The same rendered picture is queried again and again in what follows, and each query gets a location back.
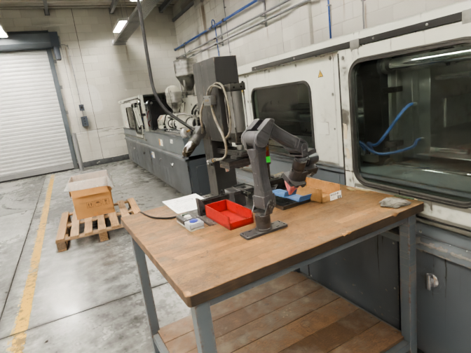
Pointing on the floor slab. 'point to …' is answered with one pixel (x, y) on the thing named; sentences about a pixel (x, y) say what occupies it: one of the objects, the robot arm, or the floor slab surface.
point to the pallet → (92, 224)
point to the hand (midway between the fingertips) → (289, 192)
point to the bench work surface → (235, 267)
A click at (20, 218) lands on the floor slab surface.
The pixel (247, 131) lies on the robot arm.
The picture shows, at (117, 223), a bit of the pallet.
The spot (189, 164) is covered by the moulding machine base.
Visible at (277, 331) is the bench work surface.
